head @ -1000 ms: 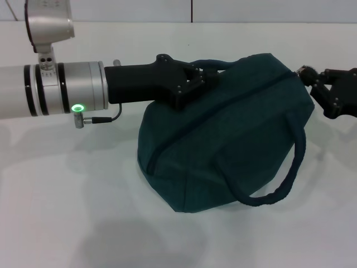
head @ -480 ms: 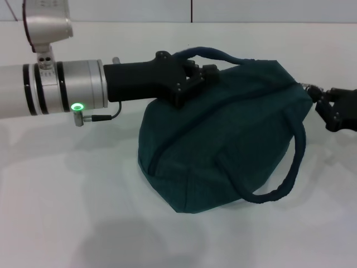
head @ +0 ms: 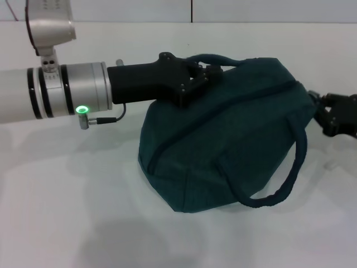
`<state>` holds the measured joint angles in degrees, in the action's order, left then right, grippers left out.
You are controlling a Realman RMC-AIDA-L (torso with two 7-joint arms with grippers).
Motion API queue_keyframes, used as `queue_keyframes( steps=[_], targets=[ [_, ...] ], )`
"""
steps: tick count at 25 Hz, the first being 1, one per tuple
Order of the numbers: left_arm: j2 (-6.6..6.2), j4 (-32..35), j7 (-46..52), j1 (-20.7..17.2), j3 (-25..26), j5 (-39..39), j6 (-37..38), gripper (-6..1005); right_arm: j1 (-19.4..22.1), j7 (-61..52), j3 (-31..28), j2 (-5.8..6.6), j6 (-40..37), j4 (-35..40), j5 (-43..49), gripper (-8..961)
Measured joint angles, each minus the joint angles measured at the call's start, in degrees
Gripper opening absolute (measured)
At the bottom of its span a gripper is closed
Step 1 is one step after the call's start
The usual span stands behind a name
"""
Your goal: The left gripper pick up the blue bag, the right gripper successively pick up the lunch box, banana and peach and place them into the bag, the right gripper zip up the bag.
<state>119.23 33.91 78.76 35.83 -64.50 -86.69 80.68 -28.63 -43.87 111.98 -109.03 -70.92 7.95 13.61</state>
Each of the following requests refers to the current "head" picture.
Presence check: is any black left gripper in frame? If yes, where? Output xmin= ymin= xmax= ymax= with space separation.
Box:
xmin=107 ymin=51 xmax=224 ymax=109

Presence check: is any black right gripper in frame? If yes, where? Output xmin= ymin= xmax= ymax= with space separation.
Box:
xmin=307 ymin=89 xmax=357 ymax=140

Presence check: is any dark teal fabric lunch bag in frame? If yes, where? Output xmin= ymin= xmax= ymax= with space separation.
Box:
xmin=138 ymin=53 xmax=319 ymax=213

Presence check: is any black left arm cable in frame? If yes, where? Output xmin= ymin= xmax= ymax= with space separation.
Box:
xmin=77 ymin=102 xmax=128 ymax=130

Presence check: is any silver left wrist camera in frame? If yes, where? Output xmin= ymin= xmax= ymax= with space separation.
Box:
xmin=25 ymin=0 xmax=77 ymax=74

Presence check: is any dark red camera cable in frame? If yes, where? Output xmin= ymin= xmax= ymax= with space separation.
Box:
xmin=25 ymin=0 xmax=39 ymax=56

